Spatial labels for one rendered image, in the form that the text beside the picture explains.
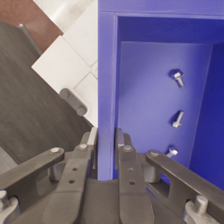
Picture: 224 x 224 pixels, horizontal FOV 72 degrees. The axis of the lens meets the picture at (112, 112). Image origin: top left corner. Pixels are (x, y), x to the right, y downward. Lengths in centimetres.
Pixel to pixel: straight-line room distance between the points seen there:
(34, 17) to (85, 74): 105
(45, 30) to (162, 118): 131
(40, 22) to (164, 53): 132
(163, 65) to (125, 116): 8
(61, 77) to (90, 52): 12
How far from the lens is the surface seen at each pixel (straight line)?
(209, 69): 23
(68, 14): 142
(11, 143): 68
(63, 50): 52
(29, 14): 151
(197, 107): 24
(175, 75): 20
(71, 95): 49
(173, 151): 24
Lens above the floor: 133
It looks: 73 degrees down
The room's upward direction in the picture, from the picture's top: 180 degrees counter-clockwise
